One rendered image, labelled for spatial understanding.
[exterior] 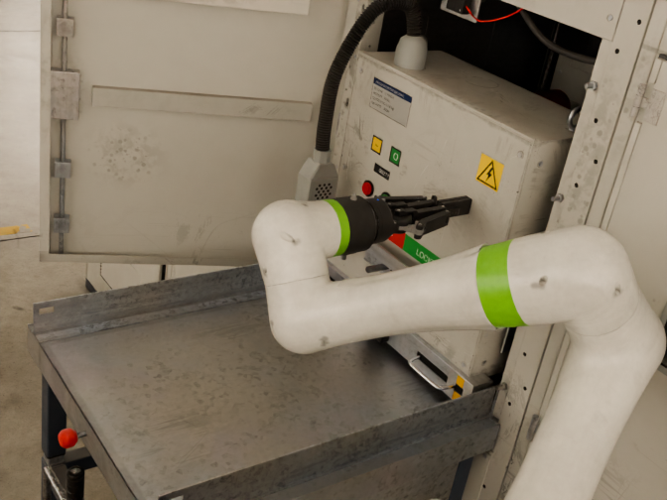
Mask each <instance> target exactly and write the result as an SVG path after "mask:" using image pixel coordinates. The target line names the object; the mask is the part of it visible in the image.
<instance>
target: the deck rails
mask: <svg viewBox="0 0 667 500"><path fill-rule="evenodd" d="M263 298H266V291H265V286H264V281H263V279H262V275H261V271H260V267H259V263H257V264H252V265H246V266H241V267H235V268H229V269H224V270H218V271H212V272H207V273H201V274H195V275H190V276H184V277H179V278H174V279H168V280H163V281H157V282H151V283H146V284H140V285H134V286H129V287H123V288H117V289H112V290H106V291H101V292H95V293H89V294H84V295H78V296H72V297H67V298H61V299H55V300H50V301H44V302H38V303H33V334H34V336H35V337H36V339H37V340H38V342H39V343H44V342H49V341H54V340H59V339H64V338H69V337H74V336H79V335H84V334H88V333H93V332H98V331H103V330H107V329H112V328H117V327H122V326H127V325H132V324H137V323H141V322H146V321H151V320H156V319H161V318H166V317H171V316H176V315H181V314H186V313H194V312H199V311H204V310H209V309H214V308H219V307H224V306H229V305H234V304H239V303H243V302H248V301H253V300H258V299H263ZM49 307H54V311H53V312H47V313H41V314H39V309H43V308H49ZM495 387H496V386H493V387H490V388H486V389H483V390H480V391H477V392H474V393H471V394H468V395H465V396H462V397H459V398H456V399H453V400H450V401H447V402H444V403H441V404H438V405H435V406H432V407H429V408H426V409H423V410H420V411H417V412H414V413H410V414H407V415H404V416H401V417H398V418H395V419H392V420H389V421H386V422H383V423H380V424H377V425H374V426H370V427H367V428H364V429H361V430H358V431H355V432H352V433H349V434H346V435H343V436H340V437H335V438H331V439H328V440H325V441H322V442H319V443H316V444H313V445H310V446H307V447H304V448H301V449H298V450H295V451H291V452H288V453H285V454H282V455H279V456H276V457H273V458H270V459H267V460H264V461H261V462H258V463H255V464H251V465H248V466H245V467H242V468H239V469H236V470H233V471H230V472H227V473H224V474H221V475H218V476H215V477H212V478H209V479H206V480H203V481H200V482H197V483H194V484H191V485H188V486H185V487H182V488H179V489H175V490H172V491H169V492H166V493H163V494H160V495H158V500H170V499H173V498H176V497H179V496H182V495H183V499H182V500H256V499H259V498H262V497H265V496H268V495H270V494H273V493H276V492H279V491H282V490H285V489H287V488H290V487H293V486H296V485H299V484H302V483H305V482H307V481H310V480H313V479H316V478H319V477H322V476H324V475H327V474H330V473H333V472H336V471H339V470H342V469H344V468H347V467H350V466H353V465H356V464H359V463H361V462H364V461H366V460H369V459H372V458H375V457H377V456H380V455H383V454H386V453H389V452H392V451H395V450H397V449H400V448H403V447H406V446H409V445H412V444H414V443H417V442H420V441H423V440H426V439H429V438H433V437H436V436H439V435H442V434H445V433H448V432H450V431H453V430H456V429H459V428H462V427H465V426H467V425H470V424H473V423H476V422H479V421H482V420H485V419H487V418H490V415H489V411H490V407H491V404H492V401H493V397H494V394H495V390H496V389H495Z"/></svg>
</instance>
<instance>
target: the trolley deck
mask: <svg viewBox="0 0 667 500"><path fill-rule="evenodd" d="M28 350H29V352H30V353H31V355H32V357H33V358H34V360H35V362H36V363H37V365H38V367H39V369H40V370H41V372H42V374H43V375H44V377H45V379H46V380H47V382H48V384H49V385H50V387H51V389H52V390H53V392H54V394H55V395H56V397H57V399H58V400H59V402H60V404H61V405H62V407H63V409H64V410H65V412H66V414H67V416H68V418H69V419H70V421H71V423H72V424H73V426H74V428H75V429H76V431H77V432H78V433H80V432H83V431H86V433H87V436H86V437H81V439H82V441H83V443H84V444H85V446H86V448H87V449H88V451H89V453H90V454H91V456H92V458H93V459H94V461H95V463H96V464H97V466H98V468H99V469H100V471H101V473H102V474H103V476H104V478H105V479H106V481H107V483H108V484H109V486H110V488H111V489H112V491H113V493H114V494H115V496H116V498H117V499H118V500H158V495H160V494H163V493H166V492H169V491H172V490H175V489H179V488H182V487H185V486H188V485H191V484H194V483H197V482H200V481H203V480H206V479H209V478H212V477H215V476H218V475H221V474H224V473H227V472H230V471H233V470H236V469H239V468H242V467H245V466H248V465H251V464H255V463H258V462H261V461H264V460H267V459H270V458H273V457H276V456H279V455H282V454H285V453H288V452H291V451H295V450H298V449H301V448H304V447H307V446H310V445H313V444H316V443H319V442H322V441H325V440H328V439H331V438H337V437H340V436H343V435H346V434H349V433H352V432H355V431H358V430H361V429H364V428H367V427H370V426H374V425H377V424H380V423H383V422H386V421H389V420H392V419H395V418H398V417H401V416H404V415H407V414H410V413H414V412H417V411H420V410H423V409H426V408H429V407H432V406H435V405H438V404H441V403H444V402H447V401H450V400H451V398H450V397H449V396H448V395H446V394H445V393H444V392H443V391H442V390H438V389H436V388H434V387H433V386H432V385H430V384H429V383H428V382H427V381H426V380H425V379H423V378H422V377H421V376H420V375H419V374H418V373H417V372H416V371H414V370H413V369H412V368H411V367H410V366H409V364H408V360H407V359H406V358H404V357H403V356H402V355H401V354H400V353H399V352H398V351H396V350H395V349H394V348H393V347H392V346H391V345H390V344H388V343H387V342H383V343H380V342H379V341H378V340H376V339H375V338H373V339H367V340H362V341H358V342H352V343H348V344H344V345H340V346H336V347H332V348H329V349H325V350H322V351H318V352H315V353H311V354H299V353H294V352H292V351H289V350H287V349H286V348H284V347H283V346H282V345H281V344H279V342H278V341H277V340H276V339H275V337H274V335H273V333H272V331H271V328H270V323H269V314H268V305H267V298H263V299H258V300H253V301H248V302H243V303H239V304H234V305H229V306H224V307H219V308H214V309H209V310H204V311H199V312H190V313H186V314H181V315H176V316H171V317H166V318H161V319H156V320H151V321H146V322H141V323H137V324H132V325H127V326H122V327H117V328H112V329H107V330H103V331H98V332H93V333H88V334H84V335H79V336H74V337H69V338H64V339H59V340H54V341H49V342H44V343H39V342H38V340H37V339H36V337H35V336H34V334H33V324H32V323H28ZM499 426H500V424H497V423H496V422H495V421H494V420H492V419H491V418H487V419H485V420H482V421H479V422H476V423H473V424H470V425H467V426H465V427H462V428H459V429H456V430H453V431H450V432H448V433H445V434H442V435H439V436H436V437H432V438H429V439H426V440H423V441H420V442H417V443H414V444H412V445H409V446H406V447H403V448H400V449H397V450H395V451H392V452H389V453H386V454H383V455H380V456H377V457H375V458H372V459H369V460H366V461H364V462H361V463H359V464H356V465H353V466H350V467H347V468H344V469H342V470H339V471H336V472H333V473H330V474H327V475H324V476H322V477H319V478H316V479H313V480H310V481H307V482H305V483H302V484H299V485H296V486H293V487H290V488H287V489H285V490H282V491H279V492H276V493H273V494H270V495H268V496H265V497H262V498H259V499H256V500H360V499H363V498H365V497H368V496H371V495H373V494H376V493H379V492H381V491H384V490H386V489H389V488H392V487H394V486H397V485H400V484H402V483H405V482H407V481H410V480H413V479H415V478H418V477H421V476H423V475H426V474H428V473H431V472H434V471H436V470H439V469H442V468H444V467H447V466H449V465H452V464H455V463H457V462H460V461H463V460H465V459H468V458H470V457H473V456H476V455H478V454H481V453H484V452H486V451H489V450H491V449H493V446H494V443H495V440H496V436H497V433H498V430H499Z"/></svg>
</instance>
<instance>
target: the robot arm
mask: <svg viewBox="0 0 667 500"><path fill-rule="evenodd" d="M418 200H420V201H418ZM471 202H472V199H471V198H470V197H468V196H466V195H464V196H458V197H452V198H446V199H439V200H437V197H436V196H435V195H432V197H431V199H427V197H426V196H424V195H407V196H384V195H375V196H374V197H372V198H366V199H364V198H363V197H362V196H360V195H356V193H353V194H352V195H350V196H343V197H336V198H329V199H323V200H314V201H300V200H293V199H282V200H277V201H275V202H272V203H270V204H269V205H267V206H266V207H264V208H263V209H262V210H261V211H260V212H259V214H258V215H257V217H256V219H255V221H254V223H253V227H252V234H251V237H252V244H253V247H254V250H255V253H256V257H257V260H258V263H259V267H260V271H261V275H262V279H263V281H264V286H265V291H266V298H267V305H268V314H269V323H270V328H271V331H272V333H273V335H274V337H275V339H276V340H277V341H278V342H279V344H281V345H282V346H283V347H284V348H286V349H287V350H289V351H292V352H294V353H299V354H311V353H315V352H318V351H322V350H325V349H329V348H332V347H336V346H340V345H344V344H348V343H352V342H358V341H362V340H367V339H373V338H379V337H385V336H392V335H399V334H407V333H417V332H429V331H446V330H502V329H504V328H505V327H517V326H530V325H541V324H552V323H562V324H563V325H564V327H565V329H566V331H567V333H568V335H569V337H570V344H569V347H568V350H567V354H566V357H565V360H564V363H563V366H562V369H561V371H560V374H559V377H558V380H557V383H556V385H555V388H554V391H553V394H552V396H551V399H550V401H549V404H548V406H547V409H546V411H545V414H544V416H543V419H542V421H541V423H540V426H539V428H538V430H537V433H536V435H535V437H534V438H533V441H532V443H531V445H530V447H529V449H528V451H527V454H526V456H525V458H524V460H523V462H522V464H521V466H520V468H519V470H518V472H517V474H516V476H515V478H514V480H513V482H512V484H511V486H510V488H509V490H508V492H507V493H506V495H505V497H504V499H503V500H592V499H593V496H594V494H595V491H596V489H597V486H598V484H599V481H600V478H601V475H602V473H603V471H604V469H605V466H606V464H607V462H608V460H609V458H610V455H611V453H612V451H613V449H614V447H615V445H616V443H617V441H618V438H619V436H620V434H621V432H622V430H623V428H624V426H625V425H626V423H627V421H628V419H629V417H630V415H631V413H632V411H633V409H634V408H635V406H636V404H637V402H638V400H639V398H640V397H641V395H642V393H643V391H644V390H645V388H646V386H647V385H648V383H649V381H650V380H651V378H652V376H653V375H654V373H655V371H656V370H657V368H658V367H659V365H660V364H661V362H662V360H663V358H664V355H665V351H666V333H665V329H664V326H663V324H662V321H661V320H660V318H659V316H658V315H657V314H656V312H655V311H654V310H653V308H652V307H651V305H650V304H649V302H648V301H647V300H646V299H645V297H644V295H643V294H642V292H641V290H640V288H639V286H638V285H637V282H636V279H635V276H634V273H633V270H632V267H631V264H630V261H629V258H628V255H627V253H626V251H625V249H624V247H623V246H622V245H621V243H620V242H619V241H618V240H617V239H616V238H615V237H614V236H613V235H611V234H610V233H608V232H607V231H605V230H603V229H600V228H598V227H595V226H590V225H573V226H568V227H563V228H558V229H553V230H549V231H544V232H540V233H535V234H531V235H527V236H523V237H519V238H515V239H511V240H507V241H503V242H499V243H496V244H492V245H489V244H487V243H484V244H482V245H479V246H476V247H474V248H471V249H468V250H466V251H463V252H460V253H457V254H454V255H451V256H448V257H445V258H442V259H438V260H435V261H431V262H428V263H424V264H421V265H417V266H413V267H409V268H405V269H401V270H396V271H392V272H387V273H382V274H376V275H370V276H364V277H357V278H349V279H344V280H342V281H334V282H333V281H331V279H330V275H328V273H329V269H328V263H327V258H331V257H336V256H340V259H341V260H346V255H349V254H354V253H356V252H361V251H365V250H367V249H369V248H370V247H371V245H372V244H375V243H381V242H384V241H386V240H387V239H388V238H389V237H390V236H391V235H392V234H403V233H405V232H406V231H407V232H410V233H413V234H414V238H415V239H421V238H422V237H423V235H425V234H428V233H430V232H433V231H435V230H437V229H440V228H442V227H445V226H447V225H448V223H449V219H450V217H454V216H460V215H466V214H469V210H470V206H471Z"/></svg>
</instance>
